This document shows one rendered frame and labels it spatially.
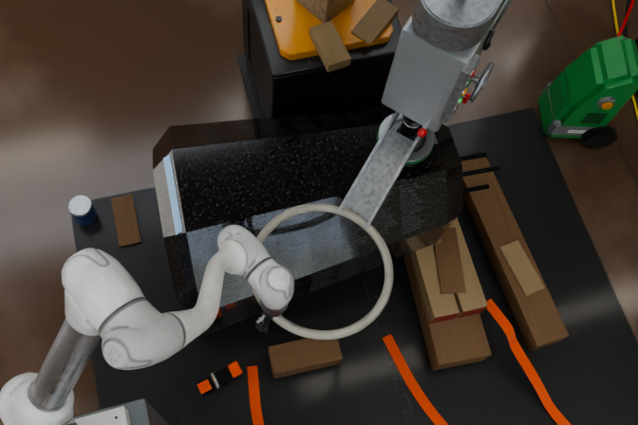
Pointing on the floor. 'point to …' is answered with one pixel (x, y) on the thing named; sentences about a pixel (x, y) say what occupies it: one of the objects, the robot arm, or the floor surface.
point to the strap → (418, 384)
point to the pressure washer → (591, 93)
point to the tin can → (83, 210)
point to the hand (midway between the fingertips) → (270, 323)
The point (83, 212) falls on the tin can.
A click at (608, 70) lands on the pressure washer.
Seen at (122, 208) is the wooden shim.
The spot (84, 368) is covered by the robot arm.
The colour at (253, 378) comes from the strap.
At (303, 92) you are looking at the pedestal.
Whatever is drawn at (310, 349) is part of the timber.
